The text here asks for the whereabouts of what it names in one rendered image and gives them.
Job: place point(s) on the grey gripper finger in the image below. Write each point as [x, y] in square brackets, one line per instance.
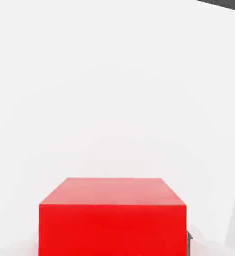
[188, 243]

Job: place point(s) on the small red cube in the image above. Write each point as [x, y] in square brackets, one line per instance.
[112, 228]

